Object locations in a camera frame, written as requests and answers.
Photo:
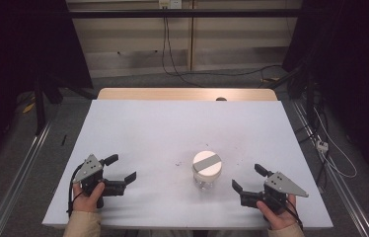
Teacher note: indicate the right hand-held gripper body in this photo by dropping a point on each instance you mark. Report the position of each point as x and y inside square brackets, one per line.
[282, 186]

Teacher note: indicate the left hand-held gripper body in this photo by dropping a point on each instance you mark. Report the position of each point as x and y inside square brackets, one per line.
[88, 168]

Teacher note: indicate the clear jar with white lid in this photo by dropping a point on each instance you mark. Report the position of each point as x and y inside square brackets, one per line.
[207, 176]

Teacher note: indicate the grey tape strip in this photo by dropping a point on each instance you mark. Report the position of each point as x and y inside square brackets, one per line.
[207, 163]

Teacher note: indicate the person's right hand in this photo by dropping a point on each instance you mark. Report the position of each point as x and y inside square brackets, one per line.
[281, 219]

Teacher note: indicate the person's left hand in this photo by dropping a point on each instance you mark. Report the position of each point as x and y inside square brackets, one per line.
[85, 202]

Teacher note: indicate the small black floor object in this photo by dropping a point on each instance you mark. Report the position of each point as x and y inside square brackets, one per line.
[63, 140]

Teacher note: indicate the white table board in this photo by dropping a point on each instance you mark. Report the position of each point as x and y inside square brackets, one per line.
[156, 131]

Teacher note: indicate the white power strip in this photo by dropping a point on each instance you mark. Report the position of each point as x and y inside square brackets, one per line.
[322, 146]

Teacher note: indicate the wooden table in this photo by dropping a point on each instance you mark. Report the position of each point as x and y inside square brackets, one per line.
[133, 94]

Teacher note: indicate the black metal stand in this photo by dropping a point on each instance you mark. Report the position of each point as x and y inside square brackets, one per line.
[39, 108]

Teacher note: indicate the yellow tape piece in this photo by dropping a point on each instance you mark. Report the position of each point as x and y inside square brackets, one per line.
[29, 107]

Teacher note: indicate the black curtain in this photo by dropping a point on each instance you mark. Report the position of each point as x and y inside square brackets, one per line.
[353, 65]
[14, 49]

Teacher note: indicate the black horizontal beam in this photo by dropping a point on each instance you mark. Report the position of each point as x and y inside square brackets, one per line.
[123, 13]

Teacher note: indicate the metal floor rail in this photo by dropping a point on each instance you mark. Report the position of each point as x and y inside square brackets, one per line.
[18, 184]
[347, 194]

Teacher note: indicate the wooden wall strip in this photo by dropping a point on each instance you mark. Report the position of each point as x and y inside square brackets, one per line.
[190, 39]

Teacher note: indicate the white wall socket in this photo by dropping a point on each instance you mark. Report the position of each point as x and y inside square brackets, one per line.
[170, 3]

